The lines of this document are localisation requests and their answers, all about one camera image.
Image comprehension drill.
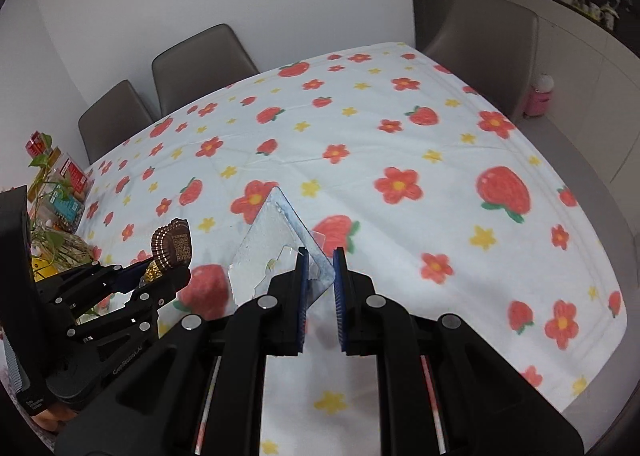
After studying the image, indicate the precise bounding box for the brown paper cupcake liner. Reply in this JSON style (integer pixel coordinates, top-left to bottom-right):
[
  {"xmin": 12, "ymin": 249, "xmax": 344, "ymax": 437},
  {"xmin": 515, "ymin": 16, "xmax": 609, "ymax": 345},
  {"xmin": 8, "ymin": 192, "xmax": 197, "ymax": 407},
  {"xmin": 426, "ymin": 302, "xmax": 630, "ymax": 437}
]
[{"xmin": 142, "ymin": 218, "xmax": 193, "ymax": 284}]

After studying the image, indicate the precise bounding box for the clear plastic tray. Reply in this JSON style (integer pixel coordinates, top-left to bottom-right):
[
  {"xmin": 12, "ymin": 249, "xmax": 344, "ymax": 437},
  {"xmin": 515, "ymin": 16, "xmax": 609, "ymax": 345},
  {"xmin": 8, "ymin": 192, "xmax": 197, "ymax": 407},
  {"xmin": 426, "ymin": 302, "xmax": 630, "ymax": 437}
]
[{"xmin": 228, "ymin": 187, "xmax": 335, "ymax": 306}]

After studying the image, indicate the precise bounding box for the person left hand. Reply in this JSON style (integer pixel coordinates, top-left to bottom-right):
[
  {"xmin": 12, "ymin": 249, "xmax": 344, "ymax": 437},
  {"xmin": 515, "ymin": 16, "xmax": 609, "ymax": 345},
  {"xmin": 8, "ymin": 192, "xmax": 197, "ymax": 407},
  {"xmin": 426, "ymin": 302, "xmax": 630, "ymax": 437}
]
[{"xmin": 30, "ymin": 403, "xmax": 77, "ymax": 432}]

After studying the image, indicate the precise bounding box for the yellow bear figure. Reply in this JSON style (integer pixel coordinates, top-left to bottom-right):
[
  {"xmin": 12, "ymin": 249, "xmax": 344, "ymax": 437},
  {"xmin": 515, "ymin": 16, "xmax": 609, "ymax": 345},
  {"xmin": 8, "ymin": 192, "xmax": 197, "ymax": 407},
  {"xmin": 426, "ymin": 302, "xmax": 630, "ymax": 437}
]
[{"xmin": 32, "ymin": 257, "xmax": 58, "ymax": 282}]

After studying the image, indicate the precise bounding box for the green pothos plant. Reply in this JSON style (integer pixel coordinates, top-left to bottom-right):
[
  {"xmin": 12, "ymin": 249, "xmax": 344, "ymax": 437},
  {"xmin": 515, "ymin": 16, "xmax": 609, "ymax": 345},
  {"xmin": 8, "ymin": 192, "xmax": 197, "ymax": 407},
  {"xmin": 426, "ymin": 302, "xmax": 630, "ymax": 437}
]
[{"xmin": 25, "ymin": 131, "xmax": 94, "ymax": 280}]

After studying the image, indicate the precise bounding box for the clear plastic snack box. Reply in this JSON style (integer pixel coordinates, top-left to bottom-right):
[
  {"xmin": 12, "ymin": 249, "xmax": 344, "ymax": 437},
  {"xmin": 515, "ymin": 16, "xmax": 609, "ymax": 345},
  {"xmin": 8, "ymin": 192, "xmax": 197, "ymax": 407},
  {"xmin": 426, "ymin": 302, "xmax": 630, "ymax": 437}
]
[{"xmin": 32, "ymin": 147, "xmax": 90, "ymax": 234}]

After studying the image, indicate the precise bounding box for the strawberry flower tablecloth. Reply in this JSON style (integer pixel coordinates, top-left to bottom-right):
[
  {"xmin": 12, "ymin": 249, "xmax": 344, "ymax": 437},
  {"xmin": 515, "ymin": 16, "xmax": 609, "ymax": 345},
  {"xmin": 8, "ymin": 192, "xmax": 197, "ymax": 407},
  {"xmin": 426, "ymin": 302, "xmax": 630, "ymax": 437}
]
[{"xmin": 74, "ymin": 40, "xmax": 629, "ymax": 456}]

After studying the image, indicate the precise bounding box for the red snack box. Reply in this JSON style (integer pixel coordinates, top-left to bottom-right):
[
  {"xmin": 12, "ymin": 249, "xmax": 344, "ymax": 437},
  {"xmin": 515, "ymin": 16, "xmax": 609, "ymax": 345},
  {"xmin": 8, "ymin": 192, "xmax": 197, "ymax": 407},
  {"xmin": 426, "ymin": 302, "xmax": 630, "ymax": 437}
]
[{"xmin": 25, "ymin": 131, "xmax": 52, "ymax": 158}]

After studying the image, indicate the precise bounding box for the grey chair far left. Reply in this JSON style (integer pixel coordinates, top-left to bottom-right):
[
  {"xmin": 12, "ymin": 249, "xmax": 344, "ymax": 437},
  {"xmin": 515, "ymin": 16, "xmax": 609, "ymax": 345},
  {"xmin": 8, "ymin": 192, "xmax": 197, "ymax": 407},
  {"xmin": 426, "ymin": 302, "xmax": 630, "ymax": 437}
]
[{"xmin": 78, "ymin": 79, "xmax": 153, "ymax": 164}]

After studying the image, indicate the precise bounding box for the grey chair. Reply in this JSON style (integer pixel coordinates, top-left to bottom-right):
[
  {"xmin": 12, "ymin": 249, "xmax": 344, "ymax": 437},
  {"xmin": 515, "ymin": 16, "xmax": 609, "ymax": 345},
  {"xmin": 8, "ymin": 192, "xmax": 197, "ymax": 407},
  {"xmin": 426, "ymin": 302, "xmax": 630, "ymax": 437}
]
[
  {"xmin": 423, "ymin": 0, "xmax": 539, "ymax": 117},
  {"xmin": 151, "ymin": 23, "xmax": 259, "ymax": 116},
  {"xmin": 78, "ymin": 79, "xmax": 153, "ymax": 164}
]

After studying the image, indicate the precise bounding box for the grey chair middle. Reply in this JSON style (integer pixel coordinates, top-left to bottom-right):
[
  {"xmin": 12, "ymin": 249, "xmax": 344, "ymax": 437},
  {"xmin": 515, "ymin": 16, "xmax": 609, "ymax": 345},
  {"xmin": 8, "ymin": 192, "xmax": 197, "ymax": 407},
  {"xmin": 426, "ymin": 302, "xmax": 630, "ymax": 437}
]
[{"xmin": 151, "ymin": 23, "xmax": 259, "ymax": 116}]

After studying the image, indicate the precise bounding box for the pink stool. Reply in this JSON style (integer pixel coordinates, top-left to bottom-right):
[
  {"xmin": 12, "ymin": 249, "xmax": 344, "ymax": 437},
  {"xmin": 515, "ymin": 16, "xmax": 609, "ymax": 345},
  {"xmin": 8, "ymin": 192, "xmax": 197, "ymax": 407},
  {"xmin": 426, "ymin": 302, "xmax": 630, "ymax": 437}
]
[{"xmin": 524, "ymin": 74, "xmax": 554, "ymax": 118}]

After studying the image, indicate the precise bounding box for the grey chair right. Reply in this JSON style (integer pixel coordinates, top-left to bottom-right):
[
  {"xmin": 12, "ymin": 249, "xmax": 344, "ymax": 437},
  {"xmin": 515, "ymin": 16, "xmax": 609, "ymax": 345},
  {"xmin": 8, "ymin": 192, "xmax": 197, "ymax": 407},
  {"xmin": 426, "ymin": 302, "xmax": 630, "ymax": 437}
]
[{"xmin": 423, "ymin": 0, "xmax": 539, "ymax": 117}]

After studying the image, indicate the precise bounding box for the white cabinet counter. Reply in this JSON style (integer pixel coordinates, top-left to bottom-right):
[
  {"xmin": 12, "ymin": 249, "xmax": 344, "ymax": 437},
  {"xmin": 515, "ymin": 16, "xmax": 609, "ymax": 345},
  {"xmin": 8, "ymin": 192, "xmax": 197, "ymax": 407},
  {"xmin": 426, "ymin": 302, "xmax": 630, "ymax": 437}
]
[{"xmin": 414, "ymin": 0, "xmax": 640, "ymax": 222}]

